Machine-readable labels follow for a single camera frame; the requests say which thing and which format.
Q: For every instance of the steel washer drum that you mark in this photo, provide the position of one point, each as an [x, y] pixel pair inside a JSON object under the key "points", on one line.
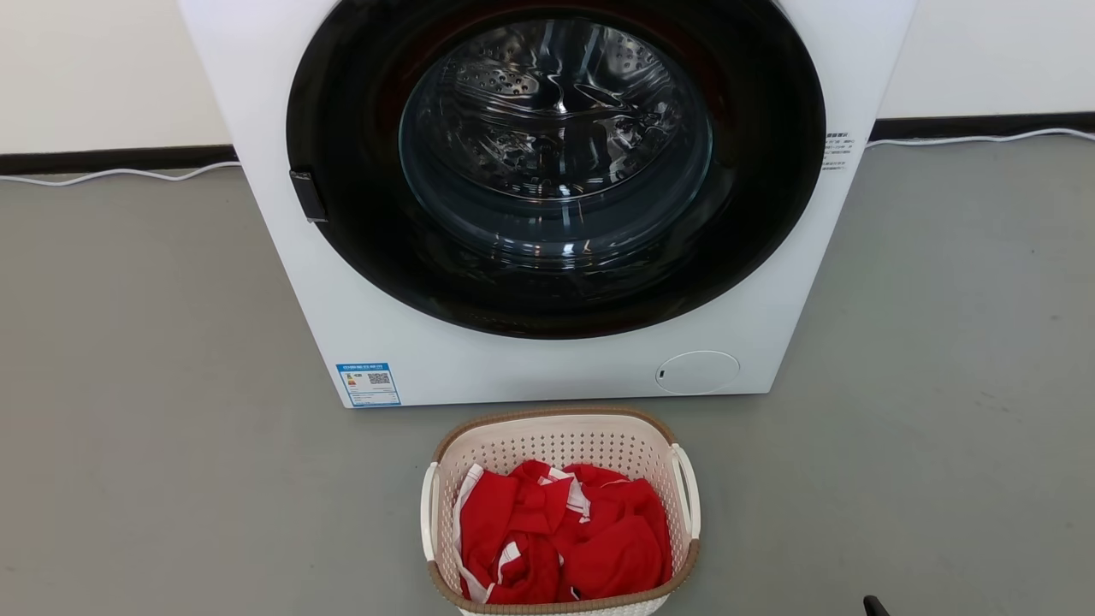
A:
{"points": [[556, 128]]}

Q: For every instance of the red and white garment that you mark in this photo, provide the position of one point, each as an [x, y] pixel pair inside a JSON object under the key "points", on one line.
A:
{"points": [[616, 556]]}

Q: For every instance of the black baseboard strip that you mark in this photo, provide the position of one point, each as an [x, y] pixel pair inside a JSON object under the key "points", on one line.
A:
{"points": [[984, 126], [103, 160]]}

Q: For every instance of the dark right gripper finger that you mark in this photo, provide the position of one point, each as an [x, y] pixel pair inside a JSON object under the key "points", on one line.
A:
{"points": [[874, 608]]}

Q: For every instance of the white front-load washing machine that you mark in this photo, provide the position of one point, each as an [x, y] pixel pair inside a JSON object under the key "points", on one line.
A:
{"points": [[282, 282]]}

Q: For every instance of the small printed text sticker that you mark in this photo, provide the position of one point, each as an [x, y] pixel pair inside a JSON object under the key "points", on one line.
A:
{"points": [[837, 152]]}

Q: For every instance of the blue energy label sticker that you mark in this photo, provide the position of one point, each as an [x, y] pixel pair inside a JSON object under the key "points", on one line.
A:
{"points": [[369, 385]]}

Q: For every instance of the round white filter cover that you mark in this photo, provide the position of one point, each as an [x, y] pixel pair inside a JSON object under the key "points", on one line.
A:
{"points": [[697, 373]]}

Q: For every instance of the cream laundry basket brown rim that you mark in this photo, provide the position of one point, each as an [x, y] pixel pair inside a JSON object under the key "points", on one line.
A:
{"points": [[556, 441]]}

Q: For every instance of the black round washer door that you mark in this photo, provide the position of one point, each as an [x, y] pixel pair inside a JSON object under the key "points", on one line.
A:
{"points": [[342, 128]]}

